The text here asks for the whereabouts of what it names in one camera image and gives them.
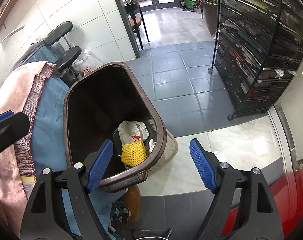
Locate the pink spotted blanket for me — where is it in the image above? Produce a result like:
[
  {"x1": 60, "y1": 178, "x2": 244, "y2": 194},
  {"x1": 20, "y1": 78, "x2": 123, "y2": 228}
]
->
[{"x1": 0, "y1": 61, "x2": 57, "y2": 236}]

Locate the black metal display rack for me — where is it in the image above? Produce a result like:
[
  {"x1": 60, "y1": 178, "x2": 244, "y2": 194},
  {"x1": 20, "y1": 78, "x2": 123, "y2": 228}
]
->
[{"x1": 213, "y1": 0, "x2": 303, "y2": 120}]

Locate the wooden bar stool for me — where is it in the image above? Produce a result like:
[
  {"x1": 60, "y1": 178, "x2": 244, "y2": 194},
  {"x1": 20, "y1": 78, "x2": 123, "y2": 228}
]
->
[{"x1": 124, "y1": 3, "x2": 149, "y2": 50}]

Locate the yellow foam fruit net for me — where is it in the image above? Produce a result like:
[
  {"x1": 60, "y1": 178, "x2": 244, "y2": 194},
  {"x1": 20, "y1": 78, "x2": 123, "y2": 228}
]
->
[{"x1": 120, "y1": 140, "x2": 147, "y2": 167}]

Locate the black swivel stool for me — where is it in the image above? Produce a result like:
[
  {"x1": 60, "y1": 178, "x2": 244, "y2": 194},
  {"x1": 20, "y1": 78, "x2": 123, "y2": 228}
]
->
[{"x1": 45, "y1": 21, "x2": 82, "y2": 87}]

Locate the white red bag in bin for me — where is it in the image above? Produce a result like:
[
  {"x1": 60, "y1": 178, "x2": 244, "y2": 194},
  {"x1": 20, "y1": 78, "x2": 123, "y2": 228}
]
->
[{"x1": 118, "y1": 121, "x2": 149, "y2": 145}]

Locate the dark brown trash bin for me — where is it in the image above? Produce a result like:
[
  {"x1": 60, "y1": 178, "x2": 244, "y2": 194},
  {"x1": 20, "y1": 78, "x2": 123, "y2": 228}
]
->
[{"x1": 64, "y1": 62, "x2": 167, "y2": 193}]

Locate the white plastic bag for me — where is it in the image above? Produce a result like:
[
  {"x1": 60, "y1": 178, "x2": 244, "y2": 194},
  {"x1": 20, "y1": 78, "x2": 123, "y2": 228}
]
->
[{"x1": 73, "y1": 49, "x2": 103, "y2": 76}]

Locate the blue bed sheet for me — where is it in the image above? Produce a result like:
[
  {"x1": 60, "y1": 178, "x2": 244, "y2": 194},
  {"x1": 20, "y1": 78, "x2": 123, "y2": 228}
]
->
[{"x1": 30, "y1": 74, "x2": 125, "y2": 239}]

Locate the blue covered massage bed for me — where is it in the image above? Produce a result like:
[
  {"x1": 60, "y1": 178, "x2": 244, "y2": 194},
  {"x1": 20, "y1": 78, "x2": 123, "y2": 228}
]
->
[{"x1": 10, "y1": 38, "x2": 61, "y2": 72}]

